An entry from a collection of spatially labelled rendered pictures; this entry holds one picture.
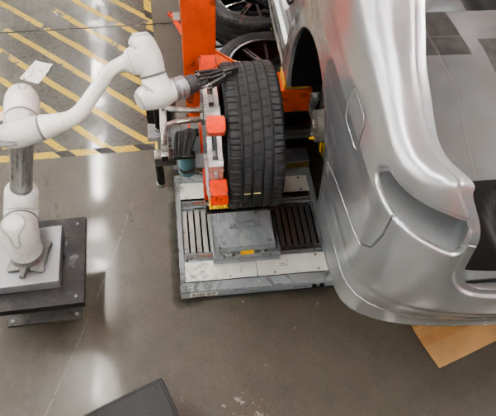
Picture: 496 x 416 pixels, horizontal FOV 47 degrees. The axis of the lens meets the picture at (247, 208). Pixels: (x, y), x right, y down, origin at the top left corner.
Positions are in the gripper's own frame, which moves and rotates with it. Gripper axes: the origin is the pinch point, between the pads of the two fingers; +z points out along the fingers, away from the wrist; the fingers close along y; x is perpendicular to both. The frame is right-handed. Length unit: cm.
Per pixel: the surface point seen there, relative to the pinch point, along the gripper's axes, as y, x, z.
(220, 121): 18.5, -7.5, -15.3
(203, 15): -41.5, 3.4, 10.8
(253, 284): 25, -116, -1
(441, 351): 103, -129, 65
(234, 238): 6, -98, -1
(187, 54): -48, -18, 5
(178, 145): 8.4, -20.9, -29.5
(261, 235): 11, -98, 13
